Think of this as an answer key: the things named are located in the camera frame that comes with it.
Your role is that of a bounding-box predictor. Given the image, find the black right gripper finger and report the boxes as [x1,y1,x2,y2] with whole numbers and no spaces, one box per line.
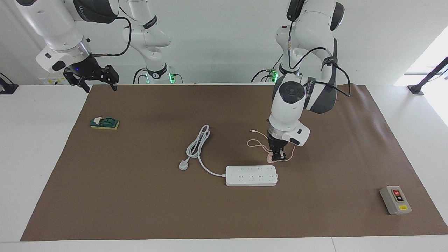
[100,64,120,92]
[63,68,90,93]

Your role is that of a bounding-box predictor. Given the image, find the pink charging cable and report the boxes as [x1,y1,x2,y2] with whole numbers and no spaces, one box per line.
[247,129,296,163]

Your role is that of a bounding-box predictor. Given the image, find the white power strip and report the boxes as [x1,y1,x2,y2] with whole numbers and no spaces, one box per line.
[225,165,279,187]

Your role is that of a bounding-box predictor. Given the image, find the small black clamp stand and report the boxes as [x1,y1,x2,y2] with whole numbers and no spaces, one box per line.
[0,72,19,95]

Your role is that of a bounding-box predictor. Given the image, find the brown table mat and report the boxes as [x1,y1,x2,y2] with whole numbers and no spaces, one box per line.
[20,84,448,242]

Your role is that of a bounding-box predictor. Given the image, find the white wall socket box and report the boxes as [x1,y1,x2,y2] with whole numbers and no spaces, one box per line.
[38,76,69,85]

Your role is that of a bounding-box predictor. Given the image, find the black right base cable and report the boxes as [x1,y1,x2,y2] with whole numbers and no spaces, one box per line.
[132,68,148,84]

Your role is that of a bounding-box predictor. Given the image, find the black base cable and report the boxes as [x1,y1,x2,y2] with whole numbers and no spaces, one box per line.
[251,52,285,83]
[132,68,148,84]

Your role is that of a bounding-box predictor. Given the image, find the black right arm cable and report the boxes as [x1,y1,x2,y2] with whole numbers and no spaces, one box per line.
[92,16,132,57]

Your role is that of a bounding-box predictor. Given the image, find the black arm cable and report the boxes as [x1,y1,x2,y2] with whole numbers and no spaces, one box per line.
[287,17,351,97]
[92,16,132,57]

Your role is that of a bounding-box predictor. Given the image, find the green knife switch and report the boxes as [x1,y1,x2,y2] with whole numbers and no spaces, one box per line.
[90,117,120,130]

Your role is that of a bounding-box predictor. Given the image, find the black left base cable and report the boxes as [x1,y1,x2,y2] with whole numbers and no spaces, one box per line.
[251,52,285,83]

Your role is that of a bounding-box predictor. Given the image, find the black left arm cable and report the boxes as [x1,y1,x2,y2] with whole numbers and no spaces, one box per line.
[287,17,351,97]

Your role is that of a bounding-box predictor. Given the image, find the white power cord with plug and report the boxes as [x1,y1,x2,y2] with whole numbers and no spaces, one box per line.
[178,125,227,177]

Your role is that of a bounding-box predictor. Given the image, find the grey on-off switch box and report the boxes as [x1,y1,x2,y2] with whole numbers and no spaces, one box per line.
[380,185,412,215]

